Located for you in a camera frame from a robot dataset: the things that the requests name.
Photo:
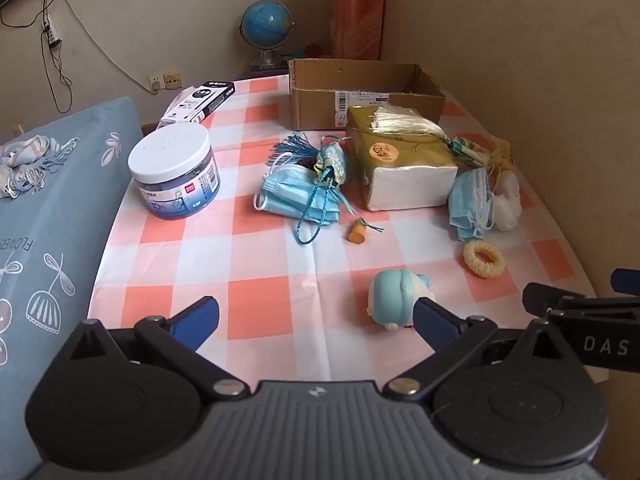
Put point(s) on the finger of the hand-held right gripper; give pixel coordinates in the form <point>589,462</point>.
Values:
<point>627,280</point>
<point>542,297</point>

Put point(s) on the orange checkered tablecloth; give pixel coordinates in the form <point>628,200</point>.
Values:
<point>260,280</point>

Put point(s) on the blue plush toy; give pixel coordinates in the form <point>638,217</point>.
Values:
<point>392,292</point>

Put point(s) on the cream tassel ornament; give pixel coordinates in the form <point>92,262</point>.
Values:
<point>400,122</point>

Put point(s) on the blue floral pillow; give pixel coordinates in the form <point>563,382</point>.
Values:
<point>60,220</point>

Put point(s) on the blue and white cloth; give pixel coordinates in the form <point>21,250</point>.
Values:
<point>30,155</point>

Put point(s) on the blue desk globe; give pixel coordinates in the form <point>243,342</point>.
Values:
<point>265,22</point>

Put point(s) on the yellow cloth pouch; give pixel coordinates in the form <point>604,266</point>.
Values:
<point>502,152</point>

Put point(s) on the blue sachet with tassel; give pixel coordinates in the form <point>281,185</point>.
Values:
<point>332,162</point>

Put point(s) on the gold tissue pack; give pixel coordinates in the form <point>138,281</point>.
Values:
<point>415,185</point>

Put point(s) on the orange patterned fabric roll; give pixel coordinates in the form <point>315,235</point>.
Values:
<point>357,20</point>

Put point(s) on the small orange cone cap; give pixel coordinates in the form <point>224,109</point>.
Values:
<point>357,232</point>

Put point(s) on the yellow hair scrunchie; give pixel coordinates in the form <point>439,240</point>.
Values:
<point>470,260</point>

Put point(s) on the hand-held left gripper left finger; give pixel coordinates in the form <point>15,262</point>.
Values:
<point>196,322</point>

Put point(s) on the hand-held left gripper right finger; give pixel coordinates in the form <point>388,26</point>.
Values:
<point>435,325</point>

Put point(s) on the white wall socket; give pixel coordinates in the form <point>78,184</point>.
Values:
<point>173,80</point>
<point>156,81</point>

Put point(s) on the white power strip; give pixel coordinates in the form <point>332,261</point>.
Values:
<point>51,32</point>

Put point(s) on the white sock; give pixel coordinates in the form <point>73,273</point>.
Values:
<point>505,210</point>

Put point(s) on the cardboard box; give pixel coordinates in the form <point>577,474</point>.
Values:
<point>320,105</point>

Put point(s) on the black and white carton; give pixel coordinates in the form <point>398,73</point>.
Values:
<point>200,102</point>

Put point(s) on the white-lidded plastic jar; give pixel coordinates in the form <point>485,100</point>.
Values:
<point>170,155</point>

